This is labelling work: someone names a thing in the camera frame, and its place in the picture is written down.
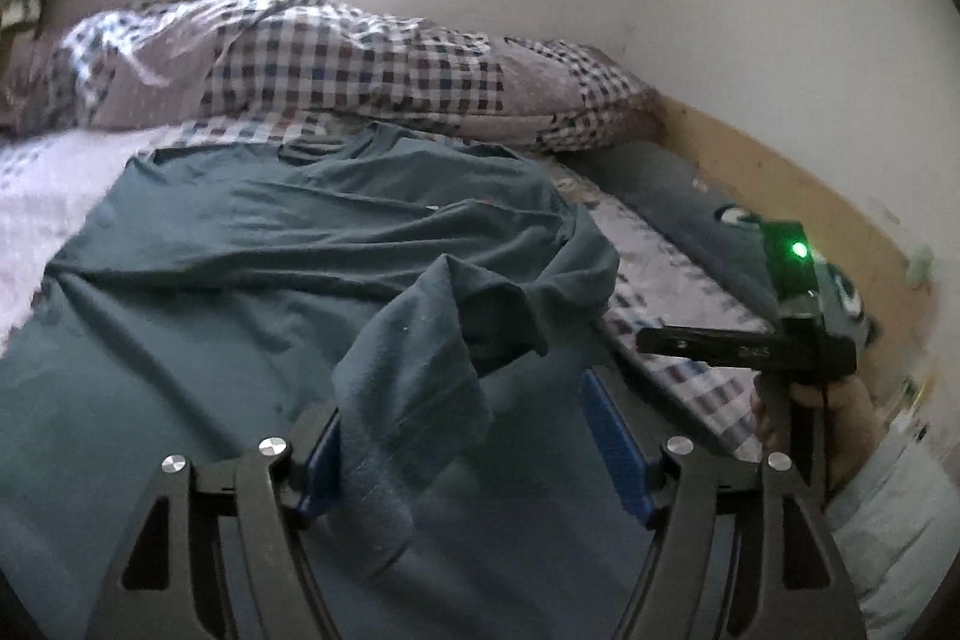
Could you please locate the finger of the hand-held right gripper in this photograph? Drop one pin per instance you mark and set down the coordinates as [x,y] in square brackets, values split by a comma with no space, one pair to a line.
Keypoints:
[705,346]

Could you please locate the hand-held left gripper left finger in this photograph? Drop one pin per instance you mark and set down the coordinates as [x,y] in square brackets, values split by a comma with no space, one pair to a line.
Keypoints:
[319,475]

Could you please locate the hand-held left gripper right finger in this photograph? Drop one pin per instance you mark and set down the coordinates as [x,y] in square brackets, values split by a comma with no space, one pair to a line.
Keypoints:
[611,437]

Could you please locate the teal t-shirt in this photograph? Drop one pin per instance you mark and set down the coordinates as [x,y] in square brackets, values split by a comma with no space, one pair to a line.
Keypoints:
[225,280]

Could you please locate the person's right forearm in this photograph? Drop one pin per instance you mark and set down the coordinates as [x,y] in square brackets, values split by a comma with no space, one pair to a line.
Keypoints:
[900,535]

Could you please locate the person's right hand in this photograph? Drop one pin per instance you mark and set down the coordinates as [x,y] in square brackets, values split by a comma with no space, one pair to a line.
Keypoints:
[855,422]

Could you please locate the wooden headboard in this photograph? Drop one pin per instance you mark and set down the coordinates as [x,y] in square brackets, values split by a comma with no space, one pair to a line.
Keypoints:
[810,183]

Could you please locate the mint green small object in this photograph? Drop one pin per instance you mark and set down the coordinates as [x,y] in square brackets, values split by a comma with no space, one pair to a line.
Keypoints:
[922,265]

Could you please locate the blue penguin pillow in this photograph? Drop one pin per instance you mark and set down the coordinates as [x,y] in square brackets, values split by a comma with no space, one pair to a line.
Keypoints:
[660,190]

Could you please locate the bedside clutter pile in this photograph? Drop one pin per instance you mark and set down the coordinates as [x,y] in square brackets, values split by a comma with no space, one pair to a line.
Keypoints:
[919,407]

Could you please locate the checkered lace bed sheet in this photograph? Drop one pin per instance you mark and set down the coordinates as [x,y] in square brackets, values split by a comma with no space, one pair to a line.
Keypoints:
[45,190]

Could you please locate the checkered quilt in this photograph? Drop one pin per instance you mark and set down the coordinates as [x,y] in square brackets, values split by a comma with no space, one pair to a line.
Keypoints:
[337,63]

